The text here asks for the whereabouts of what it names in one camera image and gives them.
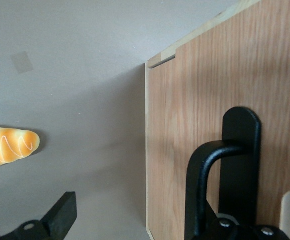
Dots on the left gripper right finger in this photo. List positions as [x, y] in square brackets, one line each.
[225, 232]

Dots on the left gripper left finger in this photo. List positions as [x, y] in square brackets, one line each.
[57, 220]

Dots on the wooden drawer cabinet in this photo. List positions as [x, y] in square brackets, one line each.
[160, 150]

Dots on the wooden drawer front panel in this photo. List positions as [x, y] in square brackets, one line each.
[210, 75]

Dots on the toy bread roll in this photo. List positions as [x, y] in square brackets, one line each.
[7, 147]

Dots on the translucent tape patch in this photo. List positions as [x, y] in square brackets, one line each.
[22, 62]

